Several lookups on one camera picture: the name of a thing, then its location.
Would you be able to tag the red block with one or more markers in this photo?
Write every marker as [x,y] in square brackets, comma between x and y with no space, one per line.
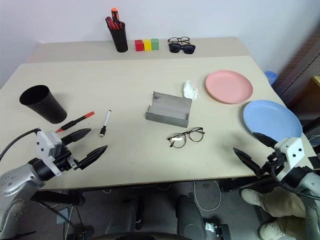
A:
[139,45]

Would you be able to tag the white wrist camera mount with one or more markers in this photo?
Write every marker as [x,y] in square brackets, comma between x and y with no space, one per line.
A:
[42,145]
[292,150]

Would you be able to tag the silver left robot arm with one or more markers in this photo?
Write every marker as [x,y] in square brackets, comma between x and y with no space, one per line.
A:
[15,180]

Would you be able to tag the black sunglasses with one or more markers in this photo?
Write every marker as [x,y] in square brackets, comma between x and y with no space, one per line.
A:
[175,48]

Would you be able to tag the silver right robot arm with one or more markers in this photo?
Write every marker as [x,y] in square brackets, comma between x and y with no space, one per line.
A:
[310,182]

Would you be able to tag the blue plate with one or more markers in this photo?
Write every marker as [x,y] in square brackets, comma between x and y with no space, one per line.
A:
[272,120]

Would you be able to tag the white marker with black cap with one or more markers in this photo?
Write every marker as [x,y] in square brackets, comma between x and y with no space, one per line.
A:
[106,122]

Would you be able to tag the green block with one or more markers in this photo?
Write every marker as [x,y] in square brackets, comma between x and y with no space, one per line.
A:
[155,44]

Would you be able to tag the empty black cup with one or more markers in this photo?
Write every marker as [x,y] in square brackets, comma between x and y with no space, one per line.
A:
[45,105]

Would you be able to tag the dark grey rounded shape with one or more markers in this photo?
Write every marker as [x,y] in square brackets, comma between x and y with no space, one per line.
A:
[190,217]

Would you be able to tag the black marker with red cap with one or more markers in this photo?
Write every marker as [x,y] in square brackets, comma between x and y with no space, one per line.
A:
[72,123]

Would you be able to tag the tortoise frame clear glasses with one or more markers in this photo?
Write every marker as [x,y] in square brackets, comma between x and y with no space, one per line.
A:
[178,141]

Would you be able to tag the khaki trousers of person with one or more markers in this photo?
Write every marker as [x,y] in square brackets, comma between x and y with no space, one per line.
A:
[282,205]

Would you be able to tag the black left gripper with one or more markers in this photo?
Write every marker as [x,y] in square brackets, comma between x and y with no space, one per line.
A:
[63,160]

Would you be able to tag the brown frame glasses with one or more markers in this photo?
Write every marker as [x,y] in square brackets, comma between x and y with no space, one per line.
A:
[185,39]

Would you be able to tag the white shoe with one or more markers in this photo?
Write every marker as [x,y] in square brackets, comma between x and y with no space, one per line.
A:
[252,197]
[271,230]

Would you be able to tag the black pen holder cup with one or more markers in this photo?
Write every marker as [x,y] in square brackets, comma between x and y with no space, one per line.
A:
[120,38]

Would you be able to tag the crumpled white tissue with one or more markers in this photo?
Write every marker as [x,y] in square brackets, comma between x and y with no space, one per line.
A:
[190,91]

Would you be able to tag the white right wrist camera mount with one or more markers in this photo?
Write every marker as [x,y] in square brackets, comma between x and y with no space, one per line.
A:
[292,150]

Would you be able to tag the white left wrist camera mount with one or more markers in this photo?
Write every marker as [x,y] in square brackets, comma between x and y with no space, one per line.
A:
[42,145]

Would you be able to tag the yellow block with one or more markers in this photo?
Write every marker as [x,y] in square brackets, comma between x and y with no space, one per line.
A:
[147,45]

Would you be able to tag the open grey glasses case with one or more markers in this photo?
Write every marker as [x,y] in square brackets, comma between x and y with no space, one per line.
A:
[170,110]

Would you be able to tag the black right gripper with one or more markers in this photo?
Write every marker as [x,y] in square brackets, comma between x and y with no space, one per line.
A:
[271,162]

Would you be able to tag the pink plate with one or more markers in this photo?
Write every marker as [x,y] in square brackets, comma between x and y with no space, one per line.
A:
[228,86]

